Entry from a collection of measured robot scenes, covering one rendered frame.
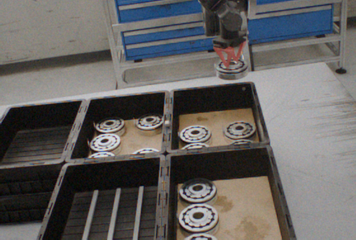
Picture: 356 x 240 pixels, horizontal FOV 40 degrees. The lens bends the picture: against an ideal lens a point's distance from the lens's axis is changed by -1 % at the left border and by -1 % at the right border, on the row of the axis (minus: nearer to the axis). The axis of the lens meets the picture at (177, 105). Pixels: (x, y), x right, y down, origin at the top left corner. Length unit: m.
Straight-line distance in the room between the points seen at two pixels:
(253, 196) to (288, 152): 0.43
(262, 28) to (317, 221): 2.29
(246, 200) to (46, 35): 3.41
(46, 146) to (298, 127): 0.93
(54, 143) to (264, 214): 0.81
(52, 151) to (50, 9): 2.82
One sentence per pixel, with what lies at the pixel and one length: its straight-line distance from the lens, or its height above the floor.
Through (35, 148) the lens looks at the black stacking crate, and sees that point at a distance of 1.79.
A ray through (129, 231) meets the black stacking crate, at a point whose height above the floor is 0.83.
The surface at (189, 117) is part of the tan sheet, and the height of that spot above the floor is 0.83.
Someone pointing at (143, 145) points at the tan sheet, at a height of 0.83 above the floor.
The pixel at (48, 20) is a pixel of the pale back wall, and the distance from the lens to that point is 4.49.
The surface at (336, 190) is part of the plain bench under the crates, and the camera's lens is 1.62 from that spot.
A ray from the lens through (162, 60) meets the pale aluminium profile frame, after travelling 3.59.
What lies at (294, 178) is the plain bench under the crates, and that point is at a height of 0.70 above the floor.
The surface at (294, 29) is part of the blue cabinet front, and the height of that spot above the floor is 0.39.
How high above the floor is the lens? 1.73
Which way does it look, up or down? 29 degrees down
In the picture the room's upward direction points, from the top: 8 degrees counter-clockwise
